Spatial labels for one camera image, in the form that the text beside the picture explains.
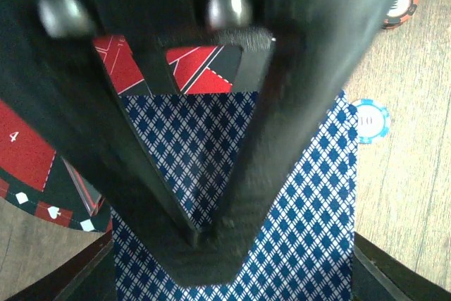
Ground triangular all in button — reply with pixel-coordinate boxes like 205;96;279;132
62;158;105;216

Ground red brown chip stack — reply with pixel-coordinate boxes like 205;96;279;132
382;0;419;30

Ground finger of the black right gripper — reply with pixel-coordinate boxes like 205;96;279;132
154;26;370;285
1;37;199;248

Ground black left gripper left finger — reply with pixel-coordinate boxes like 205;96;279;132
9;232;116;300

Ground round red black poker mat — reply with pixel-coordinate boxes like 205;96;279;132
1;36;242;232

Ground blue orange 10 chip stack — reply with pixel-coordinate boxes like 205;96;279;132
352;99;391;145

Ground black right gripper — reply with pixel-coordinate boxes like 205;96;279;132
1;0;394;47

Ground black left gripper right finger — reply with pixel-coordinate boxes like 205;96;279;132
352;233;450;301

